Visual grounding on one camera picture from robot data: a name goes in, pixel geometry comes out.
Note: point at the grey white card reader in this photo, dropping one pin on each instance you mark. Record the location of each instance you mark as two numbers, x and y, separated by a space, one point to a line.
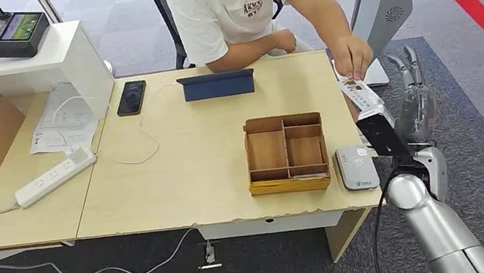
356 168

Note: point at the dark grey carpet mat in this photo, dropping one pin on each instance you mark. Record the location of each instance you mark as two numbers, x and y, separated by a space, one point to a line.
463 120

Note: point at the white power strip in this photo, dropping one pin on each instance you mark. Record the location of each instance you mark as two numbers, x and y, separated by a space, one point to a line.
54 177

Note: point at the person's left hand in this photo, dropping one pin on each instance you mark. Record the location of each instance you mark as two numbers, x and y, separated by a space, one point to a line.
353 57

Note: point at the floor outlet with plug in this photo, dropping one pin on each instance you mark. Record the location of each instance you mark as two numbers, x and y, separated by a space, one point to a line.
209 254

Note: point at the person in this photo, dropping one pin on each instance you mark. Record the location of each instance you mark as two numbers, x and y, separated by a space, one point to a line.
221 7

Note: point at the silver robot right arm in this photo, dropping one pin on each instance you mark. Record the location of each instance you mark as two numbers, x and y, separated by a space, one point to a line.
430 222

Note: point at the small printed paper sheet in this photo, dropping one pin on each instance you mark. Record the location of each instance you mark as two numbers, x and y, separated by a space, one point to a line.
46 142

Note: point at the person's right forearm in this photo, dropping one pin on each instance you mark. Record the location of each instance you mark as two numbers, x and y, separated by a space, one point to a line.
239 55

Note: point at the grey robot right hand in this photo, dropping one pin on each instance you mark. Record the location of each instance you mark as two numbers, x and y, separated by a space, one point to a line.
418 112

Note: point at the white desk shelf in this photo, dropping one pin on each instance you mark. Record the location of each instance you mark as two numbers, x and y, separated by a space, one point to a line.
65 61

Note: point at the person's left forearm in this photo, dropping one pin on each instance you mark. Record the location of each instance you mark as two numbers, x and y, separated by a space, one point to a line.
325 20

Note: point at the wooden compartment organizer box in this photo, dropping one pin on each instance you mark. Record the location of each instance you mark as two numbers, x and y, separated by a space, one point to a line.
268 150

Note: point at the black smartphone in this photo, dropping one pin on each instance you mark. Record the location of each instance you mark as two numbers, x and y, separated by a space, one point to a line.
131 98

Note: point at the large printed paper sheet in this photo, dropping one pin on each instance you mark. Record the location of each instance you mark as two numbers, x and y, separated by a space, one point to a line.
72 123

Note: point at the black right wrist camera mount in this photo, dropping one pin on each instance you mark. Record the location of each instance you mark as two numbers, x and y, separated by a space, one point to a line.
380 135

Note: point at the blue tablet case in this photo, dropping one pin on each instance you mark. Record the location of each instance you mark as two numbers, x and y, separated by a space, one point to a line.
217 86

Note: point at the person's right hand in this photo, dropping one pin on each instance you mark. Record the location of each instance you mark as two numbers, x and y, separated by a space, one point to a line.
284 41

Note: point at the wooden desk leg panel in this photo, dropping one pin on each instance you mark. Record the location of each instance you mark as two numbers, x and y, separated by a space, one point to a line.
343 236

